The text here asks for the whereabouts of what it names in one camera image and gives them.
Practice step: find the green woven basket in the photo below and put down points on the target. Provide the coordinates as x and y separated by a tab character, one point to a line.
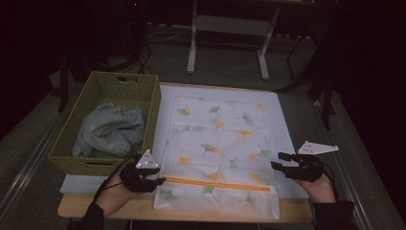
95	89

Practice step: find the light blue cloth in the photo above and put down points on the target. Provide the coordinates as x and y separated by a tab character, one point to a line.
108	131

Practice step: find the aluminium floor rail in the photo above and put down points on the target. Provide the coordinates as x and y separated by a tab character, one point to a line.
28	166
348	172

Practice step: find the white metal stand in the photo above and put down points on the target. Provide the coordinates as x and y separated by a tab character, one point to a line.
230	25

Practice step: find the person's right hand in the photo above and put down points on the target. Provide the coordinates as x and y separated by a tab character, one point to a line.
319	190

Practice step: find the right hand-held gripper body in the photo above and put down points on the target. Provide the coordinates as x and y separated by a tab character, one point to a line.
306	169

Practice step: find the leaf-print mesh laundry bag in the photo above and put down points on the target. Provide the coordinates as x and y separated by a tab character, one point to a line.
220	143

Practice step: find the black floor stand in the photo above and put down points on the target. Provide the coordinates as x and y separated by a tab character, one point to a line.
63	89

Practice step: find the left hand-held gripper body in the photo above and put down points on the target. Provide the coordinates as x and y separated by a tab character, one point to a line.
137	179

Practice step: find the white table mat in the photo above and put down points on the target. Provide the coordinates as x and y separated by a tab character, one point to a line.
284	111

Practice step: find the person's left hand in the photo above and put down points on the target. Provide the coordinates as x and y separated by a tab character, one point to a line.
113	196

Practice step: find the black metal frame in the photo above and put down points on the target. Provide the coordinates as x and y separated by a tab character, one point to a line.
327	96

